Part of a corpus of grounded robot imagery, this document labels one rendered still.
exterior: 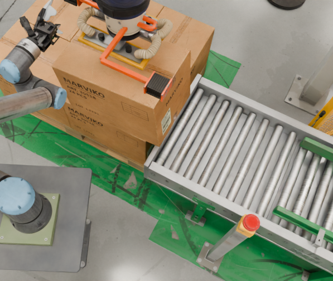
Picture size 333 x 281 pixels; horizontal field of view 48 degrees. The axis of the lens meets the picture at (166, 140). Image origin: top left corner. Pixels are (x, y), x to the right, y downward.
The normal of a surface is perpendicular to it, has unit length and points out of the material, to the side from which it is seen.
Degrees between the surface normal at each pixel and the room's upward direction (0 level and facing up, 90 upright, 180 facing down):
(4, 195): 3
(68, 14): 0
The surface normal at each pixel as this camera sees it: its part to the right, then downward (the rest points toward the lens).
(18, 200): 0.10, -0.44
